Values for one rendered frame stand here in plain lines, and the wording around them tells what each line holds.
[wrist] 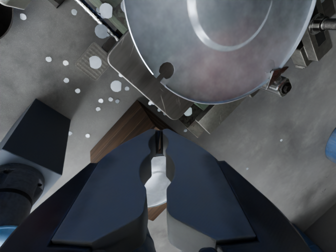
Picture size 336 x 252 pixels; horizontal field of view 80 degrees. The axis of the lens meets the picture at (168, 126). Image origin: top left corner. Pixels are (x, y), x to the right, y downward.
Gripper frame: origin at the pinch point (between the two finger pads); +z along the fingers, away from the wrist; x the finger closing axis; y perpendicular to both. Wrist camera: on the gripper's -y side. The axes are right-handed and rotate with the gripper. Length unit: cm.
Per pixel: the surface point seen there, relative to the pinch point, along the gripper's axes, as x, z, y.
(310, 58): 30.2, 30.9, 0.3
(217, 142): 38, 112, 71
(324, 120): 141, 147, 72
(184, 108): 3.5, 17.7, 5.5
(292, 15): 20.0, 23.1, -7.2
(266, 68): 17.2, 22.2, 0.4
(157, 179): -4, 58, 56
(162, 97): 0.0, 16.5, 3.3
